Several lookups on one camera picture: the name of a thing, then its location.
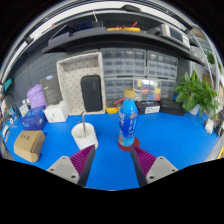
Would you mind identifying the grey small-parts drawer cabinet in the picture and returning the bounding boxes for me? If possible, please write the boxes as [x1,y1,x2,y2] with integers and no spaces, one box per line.
[146,50,179,101]
[99,47,148,111]

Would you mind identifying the yellow tool with red leads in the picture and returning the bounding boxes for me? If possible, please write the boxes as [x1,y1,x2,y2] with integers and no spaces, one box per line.
[105,97,125,115]

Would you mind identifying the green potted plant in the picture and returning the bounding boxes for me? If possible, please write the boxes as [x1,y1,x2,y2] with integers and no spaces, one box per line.
[173,70,219,118]

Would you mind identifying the blue drink bottle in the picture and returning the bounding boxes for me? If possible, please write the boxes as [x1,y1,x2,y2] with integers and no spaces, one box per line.
[117,88,139,148]

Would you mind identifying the teal bin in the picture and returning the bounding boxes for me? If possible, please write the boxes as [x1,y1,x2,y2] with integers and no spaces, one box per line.
[3,77,14,92]

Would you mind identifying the white faceted cup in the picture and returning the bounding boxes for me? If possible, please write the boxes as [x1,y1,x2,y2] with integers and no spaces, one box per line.
[70,122,99,151]

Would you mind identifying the black box with white label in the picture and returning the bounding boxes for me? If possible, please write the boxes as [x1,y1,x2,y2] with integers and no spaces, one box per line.
[135,100,161,115]

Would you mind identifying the brown cardboard box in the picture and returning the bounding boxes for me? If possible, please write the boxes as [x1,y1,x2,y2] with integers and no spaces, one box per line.
[13,129,46,164]

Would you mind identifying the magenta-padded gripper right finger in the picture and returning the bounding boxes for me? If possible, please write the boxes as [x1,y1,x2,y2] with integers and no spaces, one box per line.
[129,145,179,188]

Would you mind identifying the flat black case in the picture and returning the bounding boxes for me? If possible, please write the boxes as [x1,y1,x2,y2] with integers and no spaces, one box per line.
[159,97,187,117]

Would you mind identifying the clear organizer box, coloured parts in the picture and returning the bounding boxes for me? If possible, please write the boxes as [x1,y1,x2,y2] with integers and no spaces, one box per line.
[132,78,162,102]

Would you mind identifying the metal stirring spoon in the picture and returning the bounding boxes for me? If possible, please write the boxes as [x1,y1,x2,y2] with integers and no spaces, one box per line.
[79,110,88,138]

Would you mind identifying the small white object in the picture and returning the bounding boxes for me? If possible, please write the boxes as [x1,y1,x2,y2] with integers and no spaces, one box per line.
[204,118,215,135]

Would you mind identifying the black wall shelf unit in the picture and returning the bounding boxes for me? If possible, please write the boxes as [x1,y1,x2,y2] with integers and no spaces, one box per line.
[39,4,208,68]

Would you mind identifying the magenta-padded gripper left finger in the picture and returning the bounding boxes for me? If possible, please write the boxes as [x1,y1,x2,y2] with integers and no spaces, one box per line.
[45,144,97,188]

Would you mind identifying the dark grey upright carton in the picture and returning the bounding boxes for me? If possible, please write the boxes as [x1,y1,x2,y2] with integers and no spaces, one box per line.
[39,74,64,106]

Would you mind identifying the white carton box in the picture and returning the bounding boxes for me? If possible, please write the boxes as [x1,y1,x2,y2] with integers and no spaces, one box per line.
[43,100,70,124]

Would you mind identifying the blue carton box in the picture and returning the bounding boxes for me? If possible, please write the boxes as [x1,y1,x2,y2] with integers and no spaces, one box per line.
[20,105,48,131]

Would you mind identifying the white shelf unit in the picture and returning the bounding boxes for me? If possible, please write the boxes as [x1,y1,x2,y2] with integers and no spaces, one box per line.
[189,28,224,111]

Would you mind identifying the white perforated tray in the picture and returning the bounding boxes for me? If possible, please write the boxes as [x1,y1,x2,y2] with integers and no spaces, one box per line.
[55,51,107,116]

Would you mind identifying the small white bottles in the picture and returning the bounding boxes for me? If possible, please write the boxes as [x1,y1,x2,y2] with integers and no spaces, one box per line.
[18,99,30,117]

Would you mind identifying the purple plastic bag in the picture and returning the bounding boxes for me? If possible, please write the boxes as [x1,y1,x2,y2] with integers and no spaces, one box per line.
[26,83,48,110]

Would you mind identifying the black zip case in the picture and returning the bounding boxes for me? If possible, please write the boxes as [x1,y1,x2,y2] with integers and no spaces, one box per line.
[80,74,103,113]

